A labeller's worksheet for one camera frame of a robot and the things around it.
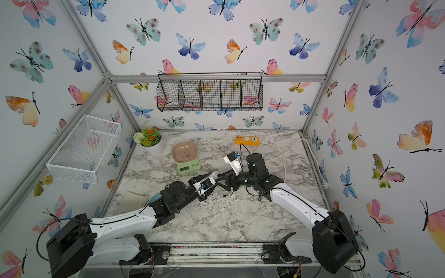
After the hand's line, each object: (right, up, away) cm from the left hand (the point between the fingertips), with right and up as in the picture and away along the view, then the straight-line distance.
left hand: (214, 176), depth 76 cm
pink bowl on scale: (-20, +10, +29) cm, 37 cm away
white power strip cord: (+42, +10, +32) cm, 54 cm away
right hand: (+3, -1, -1) cm, 3 cm away
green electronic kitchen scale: (-20, +1, +25) cm, 32 cm away
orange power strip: (+19, +17, +35) cm, 43 cm away
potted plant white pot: (-38, +17, +22) cm, 47 cm away
